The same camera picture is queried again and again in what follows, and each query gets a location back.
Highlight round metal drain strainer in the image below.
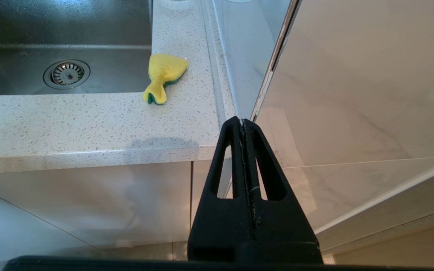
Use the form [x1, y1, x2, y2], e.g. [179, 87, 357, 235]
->
[43, 59, 91, 90]

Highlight stainless steel sink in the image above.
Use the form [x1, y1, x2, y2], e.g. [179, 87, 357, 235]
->
[0, 0, 153, 96]

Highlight yellow green sponge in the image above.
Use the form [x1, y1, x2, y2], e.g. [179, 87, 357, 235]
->
[143, 53, 189, 105]

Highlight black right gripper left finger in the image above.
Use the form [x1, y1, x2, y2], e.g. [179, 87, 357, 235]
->
[188, 116, 255, 263]

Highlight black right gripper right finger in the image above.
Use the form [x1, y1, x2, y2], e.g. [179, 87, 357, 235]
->
[244, 119, 323, 263]

